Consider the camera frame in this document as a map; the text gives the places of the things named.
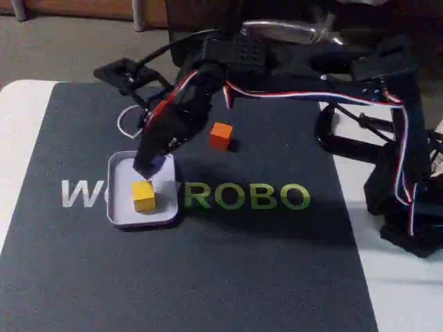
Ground purple wooden block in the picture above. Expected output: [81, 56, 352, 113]
[134, 155, 168, 181]

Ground orange wooden block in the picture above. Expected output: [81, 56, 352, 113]
[210, 122, 233, 152]

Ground yellow wooden block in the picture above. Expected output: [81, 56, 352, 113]
[132, 180, 156, 212]

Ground pale lavender tray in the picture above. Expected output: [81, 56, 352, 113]
[107, 150, 180, 231]

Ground dark brown furniture block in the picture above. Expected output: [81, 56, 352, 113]
[165, 0, 243, 66]

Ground grey metal leg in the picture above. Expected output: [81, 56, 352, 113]
[133, 0, 146, 33]
[10, 0, 27, 21]

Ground chrome office chair base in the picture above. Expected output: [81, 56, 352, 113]
[240, 12, 347, 46]

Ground black mat with WOWROBO print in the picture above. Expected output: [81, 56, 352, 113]
[0, 82, 380, 332]

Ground black table clamp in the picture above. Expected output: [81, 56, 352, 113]
[313, 102, 397, 156]

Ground brown wooden furniture panel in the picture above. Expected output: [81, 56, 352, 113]
[0, 0, 167, 20]

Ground white looped cable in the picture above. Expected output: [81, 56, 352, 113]
[116, 106, 143, 138]

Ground black camera cable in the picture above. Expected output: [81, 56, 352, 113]
[136, 30, 212, 70]

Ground black gripper camera mount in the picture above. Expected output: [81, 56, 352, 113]
[93, 57, 167, 108]

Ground red white blue servo cable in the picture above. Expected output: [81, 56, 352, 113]
[223, 79, 418, 238]

